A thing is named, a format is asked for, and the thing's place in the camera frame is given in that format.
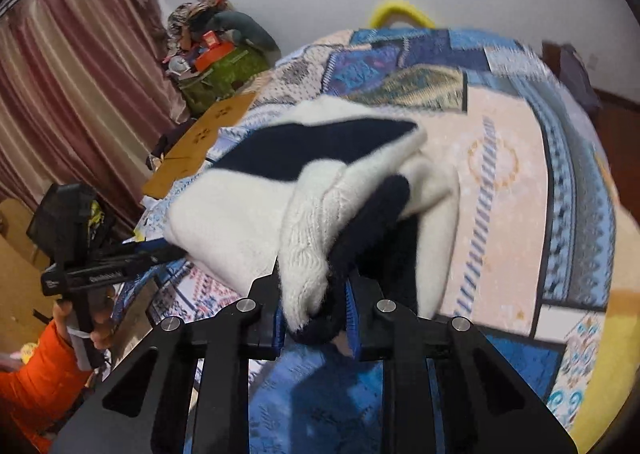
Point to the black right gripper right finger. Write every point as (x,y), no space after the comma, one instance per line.
(446,388)

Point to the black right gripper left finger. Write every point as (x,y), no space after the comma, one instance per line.
(185,383)

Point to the white and navy knit sweater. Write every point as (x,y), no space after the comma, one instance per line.
(329,189)

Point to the orange sleeve forearm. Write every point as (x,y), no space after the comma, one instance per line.
(38,396)

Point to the dark clothes on chair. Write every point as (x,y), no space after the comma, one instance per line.
(566,65)

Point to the left hand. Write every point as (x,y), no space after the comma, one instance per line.
(102,334)

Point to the wooden lap desk board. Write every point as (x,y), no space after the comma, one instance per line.
(187,156)

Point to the pink striped curtain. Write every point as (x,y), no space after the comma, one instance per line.
(84,98)

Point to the blue patchwork bed quilt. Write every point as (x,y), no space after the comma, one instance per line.
(546,256)

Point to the green patterned storage bag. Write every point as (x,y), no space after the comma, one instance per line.
(222,79)

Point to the orange box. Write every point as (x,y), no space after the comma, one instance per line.
(212,55)

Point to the yellow plush headboard arc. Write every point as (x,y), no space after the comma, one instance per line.
(388,11)

